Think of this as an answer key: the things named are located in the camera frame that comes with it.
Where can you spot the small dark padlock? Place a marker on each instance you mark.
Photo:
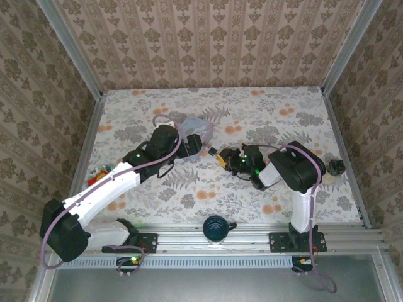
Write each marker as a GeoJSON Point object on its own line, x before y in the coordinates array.
{"type": "Point", "coordinates": [213, 152]}

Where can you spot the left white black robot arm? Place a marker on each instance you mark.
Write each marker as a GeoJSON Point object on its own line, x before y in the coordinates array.
{"type": "Point", "coordinates": [104, 188]}

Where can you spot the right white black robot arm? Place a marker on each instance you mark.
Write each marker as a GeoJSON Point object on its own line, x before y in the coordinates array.
{"type": "Point", "coordinates": [299, 170]}

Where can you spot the floral tablecloth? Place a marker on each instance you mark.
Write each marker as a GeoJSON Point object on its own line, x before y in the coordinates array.
{"type": "Point", "coordinates": [189, 195]}

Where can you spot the dark blue mug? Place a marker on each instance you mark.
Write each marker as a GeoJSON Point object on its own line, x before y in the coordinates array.
{"type": "Point", "coordinates": [215, 228]}

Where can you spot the red yellow snack bag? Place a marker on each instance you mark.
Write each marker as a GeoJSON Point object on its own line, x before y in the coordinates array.
{"type": "Point", "coordinates": [97, 174]}

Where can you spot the glass jar with black lid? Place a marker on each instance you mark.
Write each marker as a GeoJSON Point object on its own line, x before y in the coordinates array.
{"type": "Point", "coordinates": [335, 166]}

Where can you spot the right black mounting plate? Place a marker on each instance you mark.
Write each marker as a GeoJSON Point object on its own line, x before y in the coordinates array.
{"type": "Point", "coordinates": [277, 243]}

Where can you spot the black mounting plate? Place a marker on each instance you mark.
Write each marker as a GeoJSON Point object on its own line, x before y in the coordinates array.
{"type": "Point", "coordinates": [151, 242]}
{"type": "Point", "coordinates": [277, 243]}

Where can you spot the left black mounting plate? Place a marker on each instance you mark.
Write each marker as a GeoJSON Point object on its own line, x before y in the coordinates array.
{"type": "Point", "coordinates": [151, 242]}

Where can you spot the black controller board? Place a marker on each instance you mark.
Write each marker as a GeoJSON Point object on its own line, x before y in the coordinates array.
{"type": "Point", "coordinates": [129, 261]}
{"type": "Point", "coordinates": [302, 261]}

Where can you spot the grey metal panel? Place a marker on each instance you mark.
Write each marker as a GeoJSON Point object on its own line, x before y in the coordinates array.
{"type": "Point", "coordinates": [204, 286]}

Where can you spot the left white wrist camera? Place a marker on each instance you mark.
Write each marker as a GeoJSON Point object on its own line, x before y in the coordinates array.
{"type": "Point", "coordinates": [170, 124]}

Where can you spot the aluminium side rail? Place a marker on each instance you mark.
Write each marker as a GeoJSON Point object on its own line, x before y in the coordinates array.
{"type": "Point", "coordinates": [338, 132]}
{"type": "Point", "coordinates": [91, 132]}

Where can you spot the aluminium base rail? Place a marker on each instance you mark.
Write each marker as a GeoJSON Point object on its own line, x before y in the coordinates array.
{"type": "Point", "coordinates": [182, 242]}

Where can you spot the aluminium frame post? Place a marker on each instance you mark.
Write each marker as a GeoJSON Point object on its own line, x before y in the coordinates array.
{"type": "Point", "coordinates": [70, 47]}
{"type": "Point", "coordinates": [349, 47]}

